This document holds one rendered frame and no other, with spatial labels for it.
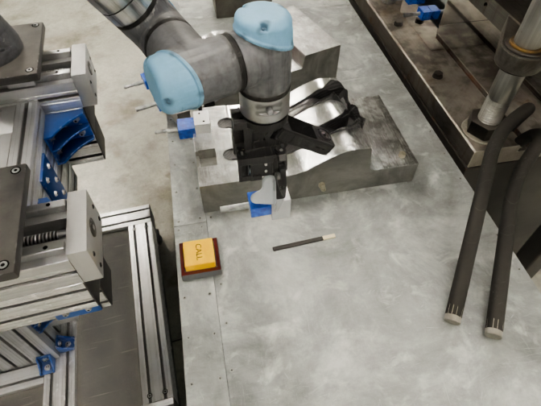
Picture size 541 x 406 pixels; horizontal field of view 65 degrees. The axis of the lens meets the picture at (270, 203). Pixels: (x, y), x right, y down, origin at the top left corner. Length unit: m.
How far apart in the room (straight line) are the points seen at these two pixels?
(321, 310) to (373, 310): 0.10
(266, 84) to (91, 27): 2.96
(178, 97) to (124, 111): 2.10
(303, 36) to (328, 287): 0.75
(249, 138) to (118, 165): 1.68
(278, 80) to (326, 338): 0.47
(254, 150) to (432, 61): 0.95
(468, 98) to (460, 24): 0.28
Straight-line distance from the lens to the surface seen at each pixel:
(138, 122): 2.53
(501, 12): 1.32
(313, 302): 0.85
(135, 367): 1.49
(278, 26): 0.56
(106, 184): 2.24
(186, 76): 0.53
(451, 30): 1.58
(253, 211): 0.80
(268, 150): 0.69
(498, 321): 0.90
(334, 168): 0.95
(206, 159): 1.00
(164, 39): 0.58
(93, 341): 1.56
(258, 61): 0.56
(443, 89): 1.42
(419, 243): 0.97
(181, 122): 1.04
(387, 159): 1.03
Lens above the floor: 1.57
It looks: 51 degrees down
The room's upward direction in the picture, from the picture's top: straight up
